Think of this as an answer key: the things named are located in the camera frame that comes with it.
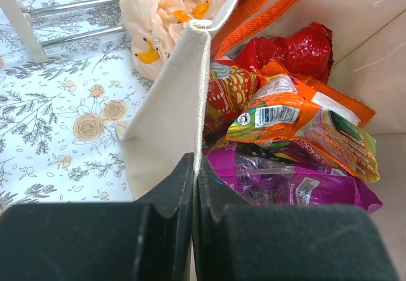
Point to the orange snack packet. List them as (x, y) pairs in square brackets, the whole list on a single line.
[(325, 123)]

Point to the peach plastic grocery bag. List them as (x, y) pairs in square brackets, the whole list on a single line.
[(156, 27)]

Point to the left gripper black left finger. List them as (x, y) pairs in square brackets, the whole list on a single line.
[(148, 239)]

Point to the large red snack bag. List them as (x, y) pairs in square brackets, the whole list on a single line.
[(233, 82)]

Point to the white metal shelf rack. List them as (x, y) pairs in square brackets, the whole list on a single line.
[(42, 25)]

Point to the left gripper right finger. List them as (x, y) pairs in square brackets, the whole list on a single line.
[(235, 240)]

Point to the purple snack bag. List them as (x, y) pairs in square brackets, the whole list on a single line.
[(262, 178)]

